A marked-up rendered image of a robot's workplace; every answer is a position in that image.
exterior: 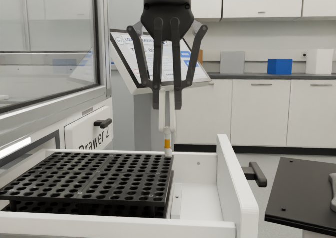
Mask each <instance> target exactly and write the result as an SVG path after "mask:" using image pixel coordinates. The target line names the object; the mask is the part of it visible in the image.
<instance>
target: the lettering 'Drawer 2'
mask: <svg viewBox="0 0 336 238"><path fill-rule="evenodd" d="M108 131H109V126H108ZM108 131H107V136H106V138H107V137H108V136H109V135H108ZM100 136H101V138H102V135H101V134H99V137H97V141H96V138H95V143H94V139H93V145H94V149H95V148H96V147H97V146H98V142H99V144H101V143H102V142H100V139H101V138H100ZM90 143H91V146H90V147H89V150H90V148H91V149H93V145H92V142H90ZM90 143H89V145H90ZM81 147H83V149H85V148H84V146H83V145H81V146H80V147H79V149H80V148H81Z"/></svg>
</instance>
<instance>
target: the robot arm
mask: <svg viewBox="0 0 336 238"><path fill-rule="evenodd" d="M191 26H192V27H193V32H192V33H193V35H194V36H195V38H194V42H193V46H192V51H191V56H190V61H189V65H188V70H187V75H186V79H185V80H183V81H182V65H181V40H182V39H183V37H184V36H185V35H186V33H187V32H188V30H189V29H190V27H191ZM144 27H145V29H146V30H147V31H148V33H149V34H150V36H151V37H152V38H153V39H154V43H153V46H154V54H153V80H151V78H150V73H149V68H148V63H147V58H146V53H145V48H144V43H143V40H142V38H141V37H142V36H143V34H144V32H143V28H144ZM126 30H127V32H128V34H129V35H130V37H131V39H132V40H133V45H134V50H135V55H136V59H137V64H138V69H139V74H140V78H141V83H142V85H143V86H146V87H149V88H151V89H152V91H153V101H152V102H153V104H152V106H153V109H156V110H159V131H160V132H163V131H164V127H165V112H166V89H165V88H162V89H161V87H162V68H163V47H164V42H166V41H170V42H172V57H173V81H174V88H172V89H171V90H170V91H169V99H170V131H171V132H175V130H176V110H181V108H182V90H183V89H184V88H187V87H190V86H192V84H193V80H194V75H195V70H196V66H197V61H198V56H199V52H200V47H201V42H202V39H203V38H204V36H205V35H206V33H207V31H208V26H207V25H202V24H201V23H199V22H197V21H196V20H195V17H194V14H193V12H192V0H143V13H142V15H141V18H140V21H139V22H137V23H136V24H134V25H133V26H131V25H129V26H128V27H127V29H126ZM329 181H330V182H331V183H332V190H333V199H332V201H331V204H330V208H331V209H332V210H333V211H335V212H336V173H331V174H330V175H329Z"/></svg>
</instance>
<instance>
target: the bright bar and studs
mask: <svg viewBox="0 0 336 238"><path fill-rule="evenodd" d="M182 193H183V184H178V183H175V186H174V193H173V200H172V207H171V214H170V219H180V218H181V206H182Z"/></svg>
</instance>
